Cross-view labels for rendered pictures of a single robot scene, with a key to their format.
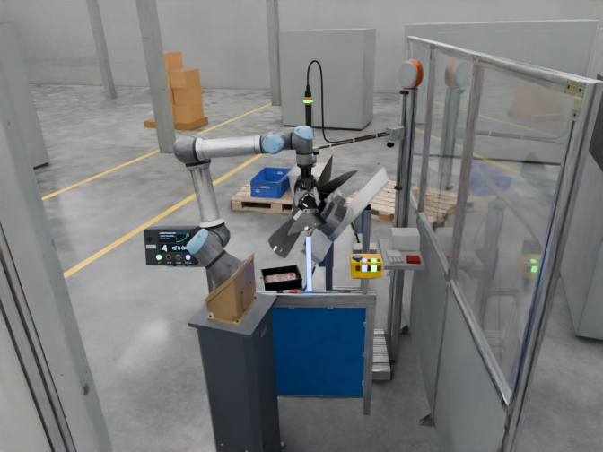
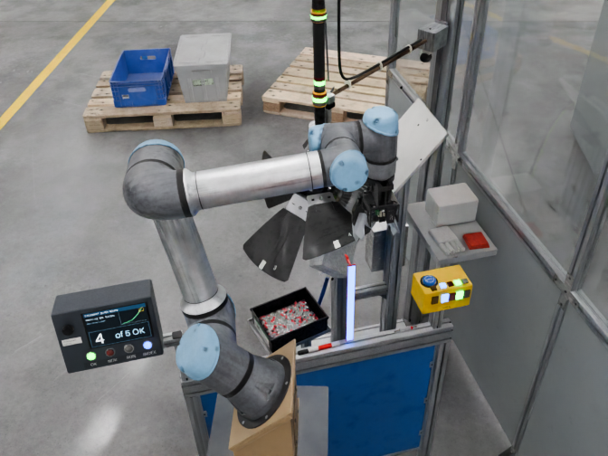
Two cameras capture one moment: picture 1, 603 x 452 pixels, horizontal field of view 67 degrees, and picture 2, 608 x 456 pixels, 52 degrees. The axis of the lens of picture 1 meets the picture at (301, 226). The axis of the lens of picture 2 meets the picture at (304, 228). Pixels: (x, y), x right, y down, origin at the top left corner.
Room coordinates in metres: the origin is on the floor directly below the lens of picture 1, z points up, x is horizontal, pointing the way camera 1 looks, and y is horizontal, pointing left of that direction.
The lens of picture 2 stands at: (0.82, 0.47, 2.43)
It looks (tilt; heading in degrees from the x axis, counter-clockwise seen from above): 39 degrees down; 344
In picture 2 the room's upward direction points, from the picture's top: 2 degrees counter-clockwise
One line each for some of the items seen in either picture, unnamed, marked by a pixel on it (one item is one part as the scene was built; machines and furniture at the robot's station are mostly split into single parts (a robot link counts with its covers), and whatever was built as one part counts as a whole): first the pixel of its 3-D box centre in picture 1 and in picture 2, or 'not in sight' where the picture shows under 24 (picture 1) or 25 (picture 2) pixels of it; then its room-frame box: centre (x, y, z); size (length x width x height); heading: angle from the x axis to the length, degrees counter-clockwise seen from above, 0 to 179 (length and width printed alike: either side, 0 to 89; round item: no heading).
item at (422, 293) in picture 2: (365, 266); (441, 290); (2.06, -0.33, 1.02); 0.16 x 0.10 x 0.11; 86
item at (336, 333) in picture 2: (328, 303); (338, 314); (2.56, -0.17, 0.46); 0.09 x 0.05 x 0.91; 176
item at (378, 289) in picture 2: (346, 290); (365, 291); (2.56, -0.28, 0.56); 0.19 x 0.04 x 0.04; 86
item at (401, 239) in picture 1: (404, 238); (449, 202); (2.59, -0.65, 0.92); 0.17 x 0.16 x 0.11; 86
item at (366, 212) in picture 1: (363, 288); (391, 284); (2.55, -0.40, 0.58); 0.09 x 0.05 x 1.15; 176
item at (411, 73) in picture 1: (410, 73); not in sight; (2.81, -0.67, 1.88); 0.16 x 0.07 x 0.16; 31
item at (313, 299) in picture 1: (291, 299); (320, 356); (2.08, 0.07, 0.82); 0.90 x 0.04 x 0.08; 86
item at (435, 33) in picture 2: (395, 133); (433, 36); (2.76, -0.59, 1.55); 0.10 x 0.07 x 0.09; 121
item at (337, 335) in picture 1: (293, 352); (321, 422); (2.08, 0.07, 0.45); 0.82 x 0.02 x 0.66; 86
